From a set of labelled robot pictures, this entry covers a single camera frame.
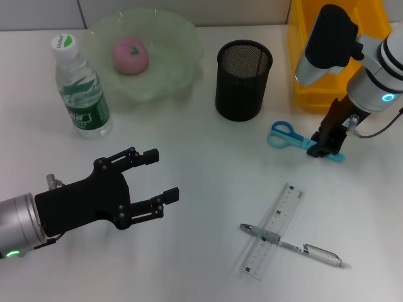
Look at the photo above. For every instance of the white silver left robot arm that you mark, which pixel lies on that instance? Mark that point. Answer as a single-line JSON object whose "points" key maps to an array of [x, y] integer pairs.
{"points": [[19, 220]]}

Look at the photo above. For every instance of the black mesh pen holder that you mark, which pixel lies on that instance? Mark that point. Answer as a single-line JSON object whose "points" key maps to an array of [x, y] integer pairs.
{"points": [[242, 88]]}

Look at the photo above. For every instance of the silver white pen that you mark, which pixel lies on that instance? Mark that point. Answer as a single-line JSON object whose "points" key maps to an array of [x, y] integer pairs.
{"points": [[318, 251]]}

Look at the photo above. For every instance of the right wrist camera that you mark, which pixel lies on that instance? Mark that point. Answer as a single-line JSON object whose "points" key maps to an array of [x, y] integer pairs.
{"points": [[330, 41]]}

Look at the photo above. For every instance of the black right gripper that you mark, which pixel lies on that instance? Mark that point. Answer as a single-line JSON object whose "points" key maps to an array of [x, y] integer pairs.
{"points": [[340, 122]]}

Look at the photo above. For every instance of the yellow plastic bin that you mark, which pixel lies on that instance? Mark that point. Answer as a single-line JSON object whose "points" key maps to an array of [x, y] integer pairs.
{"points": [[297, 78]]}

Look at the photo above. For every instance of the pink peach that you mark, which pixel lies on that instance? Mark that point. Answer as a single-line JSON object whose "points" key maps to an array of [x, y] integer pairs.
{"points": [[129, 59]]}

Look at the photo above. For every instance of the blue scissors with sheath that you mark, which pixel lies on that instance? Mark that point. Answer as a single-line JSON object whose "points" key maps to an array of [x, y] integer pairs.
{"points": [[280, 138]]}

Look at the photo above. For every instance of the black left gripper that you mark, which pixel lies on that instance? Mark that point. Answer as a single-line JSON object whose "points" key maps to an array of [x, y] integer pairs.
{"points": [[82, 204]]}

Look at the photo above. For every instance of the green glass fruit plate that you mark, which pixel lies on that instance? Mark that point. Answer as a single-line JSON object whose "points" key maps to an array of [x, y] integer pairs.
{"points": [[176, 63]]}

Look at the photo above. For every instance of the clear green-label water bottle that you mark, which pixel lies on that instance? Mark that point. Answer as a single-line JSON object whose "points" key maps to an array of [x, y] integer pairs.
{"points": [[88, 116]]}

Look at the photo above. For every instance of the transparent plastic ruler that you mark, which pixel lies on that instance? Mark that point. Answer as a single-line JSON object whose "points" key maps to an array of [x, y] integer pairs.
{"points": [[270, 232]]}

